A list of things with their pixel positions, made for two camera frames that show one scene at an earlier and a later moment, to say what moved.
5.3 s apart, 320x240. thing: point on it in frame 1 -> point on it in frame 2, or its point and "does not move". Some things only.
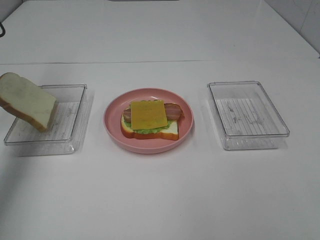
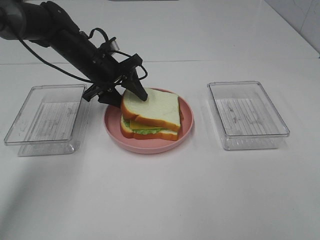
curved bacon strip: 182,115 does not move
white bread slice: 171,132 does not move
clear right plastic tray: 247,117 does not move
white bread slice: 26,100 -> 161,108
